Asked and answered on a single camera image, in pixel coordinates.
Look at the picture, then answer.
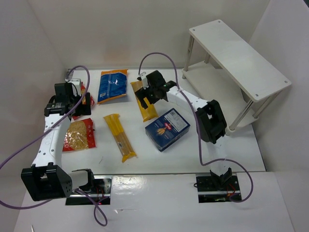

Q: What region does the blue orange pasta bag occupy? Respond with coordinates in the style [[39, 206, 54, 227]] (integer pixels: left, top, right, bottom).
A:
[[97, 69, 128, 104]]

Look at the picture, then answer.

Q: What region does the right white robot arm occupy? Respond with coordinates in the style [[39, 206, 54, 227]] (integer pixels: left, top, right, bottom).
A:
[[135, 71, 232, 188]]

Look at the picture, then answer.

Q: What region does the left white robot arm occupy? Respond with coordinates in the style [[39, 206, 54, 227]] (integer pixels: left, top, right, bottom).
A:
[[21, 79, 96, 201]]

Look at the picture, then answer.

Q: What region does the dark blue pasta box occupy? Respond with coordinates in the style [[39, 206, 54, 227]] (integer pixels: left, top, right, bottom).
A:
[[145, 108, 190, 152]]

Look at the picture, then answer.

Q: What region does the white two-tier shelf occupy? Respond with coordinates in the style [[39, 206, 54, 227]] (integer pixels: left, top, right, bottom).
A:
[[182, 19, 291, 131]]

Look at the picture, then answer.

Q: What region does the red macaroni bag upper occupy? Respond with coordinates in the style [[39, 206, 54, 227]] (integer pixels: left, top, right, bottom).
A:
[[71, 82, 95, 121]]

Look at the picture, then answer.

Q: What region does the red macaroni bag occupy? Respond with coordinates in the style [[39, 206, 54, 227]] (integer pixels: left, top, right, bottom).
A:
[[71, 82, 95, 121], [62, 118, 96, 152]]

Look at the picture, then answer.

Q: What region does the yellow spaghetti pack right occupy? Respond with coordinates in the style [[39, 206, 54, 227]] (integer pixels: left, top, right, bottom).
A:
[[130, 81, 158, 122]]

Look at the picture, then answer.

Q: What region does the yellow spaghetti pack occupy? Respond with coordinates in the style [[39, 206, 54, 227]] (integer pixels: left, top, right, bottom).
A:
[[103, 114, 137, 163], [130, 81, 158, 122]]

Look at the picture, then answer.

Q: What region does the red macaroni bag lower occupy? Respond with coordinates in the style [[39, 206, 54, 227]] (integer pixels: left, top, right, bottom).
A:
[[62, 118, 96, 152]]

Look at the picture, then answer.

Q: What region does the yellow spaghetti pack left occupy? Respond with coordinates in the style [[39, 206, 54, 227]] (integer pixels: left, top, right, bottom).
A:
[[103, 114, 137, 163]]

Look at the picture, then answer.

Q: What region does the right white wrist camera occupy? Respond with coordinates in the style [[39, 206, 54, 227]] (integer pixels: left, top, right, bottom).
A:
[[138, 72, 149, 89]]

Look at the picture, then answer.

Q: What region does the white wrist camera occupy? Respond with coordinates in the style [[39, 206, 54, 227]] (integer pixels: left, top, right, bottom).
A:
[[65, 78, 82, 96], [138, 72, 149, 89]]

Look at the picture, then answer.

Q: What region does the aluminium rail left edge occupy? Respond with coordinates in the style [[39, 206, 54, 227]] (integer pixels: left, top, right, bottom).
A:
[[32, 82, 74, 167]]

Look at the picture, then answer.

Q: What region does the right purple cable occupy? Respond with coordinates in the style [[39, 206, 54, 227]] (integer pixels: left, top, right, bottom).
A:
[[139, 52, 254, 203]]

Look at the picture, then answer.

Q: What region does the purple cable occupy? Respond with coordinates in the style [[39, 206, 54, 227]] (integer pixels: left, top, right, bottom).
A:
[[139, 52, 254, 203], [0, 65, 108, 227]]

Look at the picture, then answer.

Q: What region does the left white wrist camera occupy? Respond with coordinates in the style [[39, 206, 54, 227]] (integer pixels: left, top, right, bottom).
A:
[[65, 78, 82, 96]]

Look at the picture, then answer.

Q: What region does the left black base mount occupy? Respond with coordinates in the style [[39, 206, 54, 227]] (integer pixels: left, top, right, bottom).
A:
[[65, 175, 112, 206]]

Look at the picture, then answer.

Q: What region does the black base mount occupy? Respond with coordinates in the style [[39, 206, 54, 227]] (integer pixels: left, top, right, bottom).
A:
[[65, 175, 112, 206], [193, 174, 242, 203]]

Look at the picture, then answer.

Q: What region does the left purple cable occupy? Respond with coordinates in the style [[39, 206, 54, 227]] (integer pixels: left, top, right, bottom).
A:
[[0, 65, 108, 227]]

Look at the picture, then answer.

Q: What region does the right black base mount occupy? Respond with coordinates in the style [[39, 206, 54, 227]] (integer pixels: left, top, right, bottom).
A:
[[193, 174, 242, 203]]

